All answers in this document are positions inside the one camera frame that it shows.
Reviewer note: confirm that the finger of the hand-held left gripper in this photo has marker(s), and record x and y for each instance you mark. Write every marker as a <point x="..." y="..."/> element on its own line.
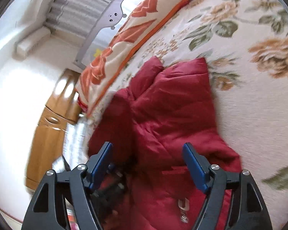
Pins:
<point x="116" y="186"/>

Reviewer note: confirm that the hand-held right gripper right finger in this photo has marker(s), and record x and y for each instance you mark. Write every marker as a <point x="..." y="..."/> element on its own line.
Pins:
<point x="196" y="167"/>

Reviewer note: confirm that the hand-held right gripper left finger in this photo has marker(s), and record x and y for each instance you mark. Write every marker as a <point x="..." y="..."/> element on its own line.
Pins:
<point x="102" y="165"/>

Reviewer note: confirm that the red quilted jacket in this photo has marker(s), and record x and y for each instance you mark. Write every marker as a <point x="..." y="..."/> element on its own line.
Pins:
<point x="170" y="115"/>

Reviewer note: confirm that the wooden headboard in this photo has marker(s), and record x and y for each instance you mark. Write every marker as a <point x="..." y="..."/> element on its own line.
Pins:
<point x="50" y="136"/>

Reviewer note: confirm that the floral bed blanket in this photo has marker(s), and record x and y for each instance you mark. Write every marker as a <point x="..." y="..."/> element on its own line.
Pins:
<point x="254" y="112"/>

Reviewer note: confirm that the white air conditioner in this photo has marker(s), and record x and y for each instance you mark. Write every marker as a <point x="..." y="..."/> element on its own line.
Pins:
<point x="31" y="44"/>

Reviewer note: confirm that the orange flower folded blanket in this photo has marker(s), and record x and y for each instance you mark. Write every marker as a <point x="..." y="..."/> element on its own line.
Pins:
<point x="134" y="28"/>

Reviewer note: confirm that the grey striped curtain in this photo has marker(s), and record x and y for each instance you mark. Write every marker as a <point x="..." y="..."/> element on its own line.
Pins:
<point x="81" y="4"/>

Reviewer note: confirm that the grey bed rail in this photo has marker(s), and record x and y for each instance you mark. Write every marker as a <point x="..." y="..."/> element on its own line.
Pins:
<point x="115" y="12"/>

